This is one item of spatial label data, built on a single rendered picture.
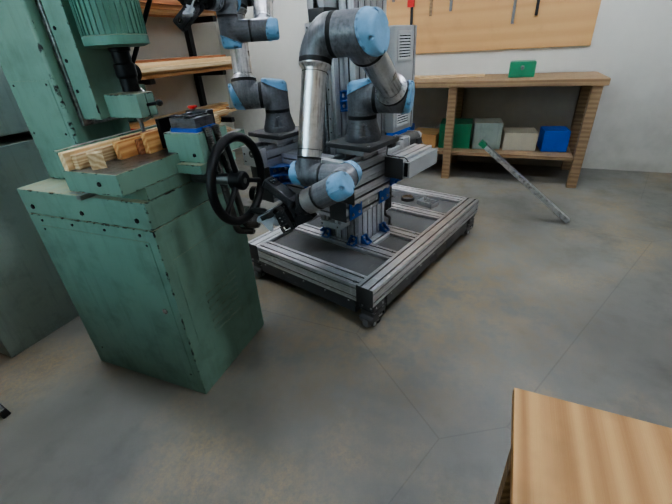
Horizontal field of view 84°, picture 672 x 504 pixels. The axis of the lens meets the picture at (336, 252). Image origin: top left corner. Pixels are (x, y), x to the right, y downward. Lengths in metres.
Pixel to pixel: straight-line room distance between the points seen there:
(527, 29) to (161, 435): 3.98
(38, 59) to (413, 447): 1.66
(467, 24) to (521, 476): 3.84
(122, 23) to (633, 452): 1.52
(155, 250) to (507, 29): 3.61
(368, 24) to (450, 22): 3.11
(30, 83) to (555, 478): 1.67
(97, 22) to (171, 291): 0.79
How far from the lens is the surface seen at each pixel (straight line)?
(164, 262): 1.28
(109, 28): 1.33
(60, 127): 1.54
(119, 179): 1.15
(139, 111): 1.36
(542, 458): 0.81
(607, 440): 0.88
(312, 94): 1.16
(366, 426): 1.43
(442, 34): 4.21
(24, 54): 1.56
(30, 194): 1.62
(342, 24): 1.15
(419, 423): 1.45
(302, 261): 1.88
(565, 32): 4.16
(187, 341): 1.45
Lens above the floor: 1.17
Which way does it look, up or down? 29 degrees down
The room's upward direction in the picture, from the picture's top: 4 degrees counter-clockwise
